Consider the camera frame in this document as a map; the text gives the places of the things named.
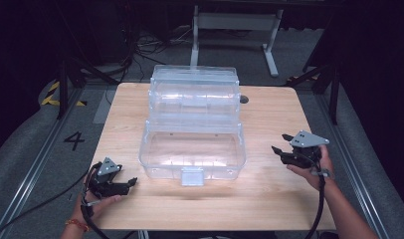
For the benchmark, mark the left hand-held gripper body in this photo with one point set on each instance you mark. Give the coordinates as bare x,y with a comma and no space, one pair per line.
105,181

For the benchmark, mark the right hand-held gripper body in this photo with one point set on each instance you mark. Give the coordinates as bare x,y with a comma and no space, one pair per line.
304,152

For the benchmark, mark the clear plastic tiered storage box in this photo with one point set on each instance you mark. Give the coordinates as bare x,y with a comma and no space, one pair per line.
193,149

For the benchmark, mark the person's left hand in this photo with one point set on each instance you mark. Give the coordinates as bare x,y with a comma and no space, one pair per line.
97,204

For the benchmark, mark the person's right hand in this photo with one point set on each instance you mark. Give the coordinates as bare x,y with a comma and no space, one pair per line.
314,177

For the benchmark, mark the black metal stand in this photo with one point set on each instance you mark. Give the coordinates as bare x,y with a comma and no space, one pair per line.
72,79
326,83

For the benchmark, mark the yellow black hazard tape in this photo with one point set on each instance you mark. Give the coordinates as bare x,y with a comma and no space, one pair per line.
57,96

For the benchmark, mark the metal floor rail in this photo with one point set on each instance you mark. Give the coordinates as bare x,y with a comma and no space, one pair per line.
34,166
352,159

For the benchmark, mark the white metal desk frame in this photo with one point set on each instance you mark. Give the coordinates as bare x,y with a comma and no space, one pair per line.
236,23

